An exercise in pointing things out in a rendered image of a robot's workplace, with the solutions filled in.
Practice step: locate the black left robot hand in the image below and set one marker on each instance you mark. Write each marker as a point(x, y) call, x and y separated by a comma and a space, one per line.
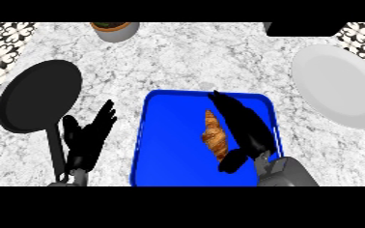
point(87, 138)

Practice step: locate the blue tray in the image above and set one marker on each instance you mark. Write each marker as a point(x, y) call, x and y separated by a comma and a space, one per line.
point(176, 141)

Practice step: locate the grey plant pot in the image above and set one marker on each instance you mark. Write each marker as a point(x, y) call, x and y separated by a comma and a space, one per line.
point(115, 30)

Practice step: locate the brown croissant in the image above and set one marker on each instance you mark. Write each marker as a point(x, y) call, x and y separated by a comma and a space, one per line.
point(214, 135)

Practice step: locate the black appliance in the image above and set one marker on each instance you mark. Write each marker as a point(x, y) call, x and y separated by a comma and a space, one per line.
point(303, 29)

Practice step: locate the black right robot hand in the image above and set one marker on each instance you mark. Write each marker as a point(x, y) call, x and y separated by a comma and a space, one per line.
point(247, 125)

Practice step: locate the white plate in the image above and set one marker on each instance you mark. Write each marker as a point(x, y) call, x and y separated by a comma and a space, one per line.
point(333, 83)

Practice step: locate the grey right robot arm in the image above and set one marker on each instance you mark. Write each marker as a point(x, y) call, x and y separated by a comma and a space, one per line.
point(285, 172)

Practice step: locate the black frying pan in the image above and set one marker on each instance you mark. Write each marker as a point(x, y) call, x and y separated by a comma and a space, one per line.
point(40, 96)

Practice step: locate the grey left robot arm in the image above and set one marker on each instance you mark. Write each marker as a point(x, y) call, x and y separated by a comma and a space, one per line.
point(76, 178)

